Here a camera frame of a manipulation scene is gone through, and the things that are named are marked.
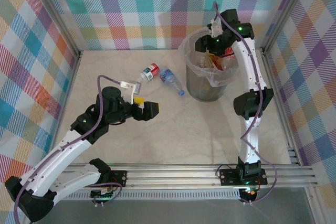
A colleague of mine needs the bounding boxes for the blue label water bottle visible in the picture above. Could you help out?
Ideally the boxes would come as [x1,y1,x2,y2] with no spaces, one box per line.
[159,68,186,96]

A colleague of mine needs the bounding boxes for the clear plastic bin liner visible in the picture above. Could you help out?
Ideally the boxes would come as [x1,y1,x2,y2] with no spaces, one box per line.
[181,28,241,87]

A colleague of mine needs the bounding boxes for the grey round waste bin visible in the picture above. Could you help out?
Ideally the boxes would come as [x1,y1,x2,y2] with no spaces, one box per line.
[181,28,241,102]

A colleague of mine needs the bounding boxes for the green-lit controller board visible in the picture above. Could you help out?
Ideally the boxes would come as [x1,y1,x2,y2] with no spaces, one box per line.
[240,187,257,198]
[90,187,116,200]

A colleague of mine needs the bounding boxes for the grey metal panel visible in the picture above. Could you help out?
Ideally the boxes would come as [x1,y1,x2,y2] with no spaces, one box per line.
[34,199,316,224]

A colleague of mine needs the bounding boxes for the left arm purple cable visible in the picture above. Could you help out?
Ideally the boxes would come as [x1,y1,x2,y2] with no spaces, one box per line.
[13,74,123,224]

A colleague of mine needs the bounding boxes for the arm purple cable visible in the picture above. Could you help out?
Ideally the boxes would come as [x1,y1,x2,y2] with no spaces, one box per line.
[13,74,123,224]
[213,1,278,204]

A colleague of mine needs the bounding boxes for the right arm white wrist camera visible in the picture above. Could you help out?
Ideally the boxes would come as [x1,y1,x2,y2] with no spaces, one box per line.
[207,19,224,37]

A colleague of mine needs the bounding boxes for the aluminium frame rail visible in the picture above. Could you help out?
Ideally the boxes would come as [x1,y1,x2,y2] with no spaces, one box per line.
[39,49,84,156]
[261,47,302,167]

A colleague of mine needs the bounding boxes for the wide aluminium base rail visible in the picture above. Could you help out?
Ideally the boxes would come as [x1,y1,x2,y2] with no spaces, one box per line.
[26,163,320,190]

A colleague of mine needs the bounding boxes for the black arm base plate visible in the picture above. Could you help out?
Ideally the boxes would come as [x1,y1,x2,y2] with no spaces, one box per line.
[103,169,129,187]
[219,167,268,186]

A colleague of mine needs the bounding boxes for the aluminium frame post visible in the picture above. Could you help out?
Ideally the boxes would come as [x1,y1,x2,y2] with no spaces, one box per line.
[28,0,83,61]
[261,0,316,51]

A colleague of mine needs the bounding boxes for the grey slotted cable duct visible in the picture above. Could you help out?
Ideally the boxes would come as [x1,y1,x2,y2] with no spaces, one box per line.
[41,191,242,201]

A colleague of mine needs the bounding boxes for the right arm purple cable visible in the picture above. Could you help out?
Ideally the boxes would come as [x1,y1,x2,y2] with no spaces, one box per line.
[213,1,278,204]

